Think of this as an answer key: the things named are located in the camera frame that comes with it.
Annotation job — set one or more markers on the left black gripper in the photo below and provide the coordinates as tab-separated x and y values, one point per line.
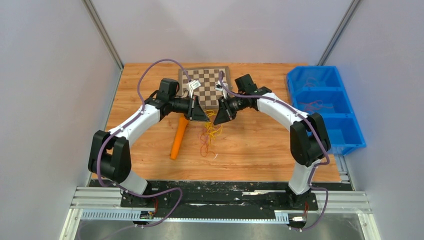
195	112

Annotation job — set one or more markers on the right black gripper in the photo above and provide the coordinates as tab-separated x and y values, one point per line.
225	113

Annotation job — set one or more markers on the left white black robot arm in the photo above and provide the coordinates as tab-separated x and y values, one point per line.
110	155

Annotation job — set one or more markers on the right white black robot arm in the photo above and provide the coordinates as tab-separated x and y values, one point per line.
309	139

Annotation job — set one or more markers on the orange carrot toy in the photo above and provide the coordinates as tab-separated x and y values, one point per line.
179	135

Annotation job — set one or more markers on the wooden chessboard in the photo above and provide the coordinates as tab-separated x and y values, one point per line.
208	76

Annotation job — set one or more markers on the blue three-compartment bin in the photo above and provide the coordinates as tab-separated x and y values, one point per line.
320	89

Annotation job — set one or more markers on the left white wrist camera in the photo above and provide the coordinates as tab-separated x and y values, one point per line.
192	86

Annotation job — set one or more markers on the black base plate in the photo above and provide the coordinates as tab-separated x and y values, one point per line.
245	200

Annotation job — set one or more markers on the right corner aluminium post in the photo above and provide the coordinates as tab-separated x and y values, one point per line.
341	27

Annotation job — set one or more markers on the corner aluminium post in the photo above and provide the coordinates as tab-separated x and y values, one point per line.
95	17
341	27

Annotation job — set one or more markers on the aluminium frame rail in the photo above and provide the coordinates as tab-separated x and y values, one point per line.
343	213

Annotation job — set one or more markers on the left corner aluminium post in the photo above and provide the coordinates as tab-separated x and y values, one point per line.
95	17

